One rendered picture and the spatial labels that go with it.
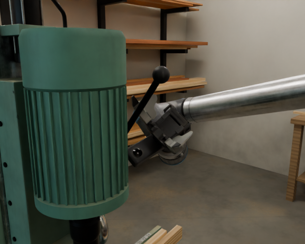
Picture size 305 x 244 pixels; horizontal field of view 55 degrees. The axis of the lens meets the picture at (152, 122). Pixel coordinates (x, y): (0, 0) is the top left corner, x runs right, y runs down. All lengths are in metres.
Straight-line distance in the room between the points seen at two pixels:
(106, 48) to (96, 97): 0.08
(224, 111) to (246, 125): 3.17
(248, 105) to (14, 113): 0.58
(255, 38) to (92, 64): 3.55
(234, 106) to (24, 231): 0.61
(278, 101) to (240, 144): 3.36
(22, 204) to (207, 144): 3.93
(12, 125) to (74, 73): 0.20
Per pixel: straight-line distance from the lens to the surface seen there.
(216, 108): 0.90
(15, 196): 0.67
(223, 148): 4.31
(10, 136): 0.62
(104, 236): 0.81
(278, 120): 3.88
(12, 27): 0.62
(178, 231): 0.97
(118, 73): 0.49
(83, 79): 0.46
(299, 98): 0.80
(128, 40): 2.99
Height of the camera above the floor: 1.47
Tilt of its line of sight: 13 degrees down
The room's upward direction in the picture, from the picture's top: straight up
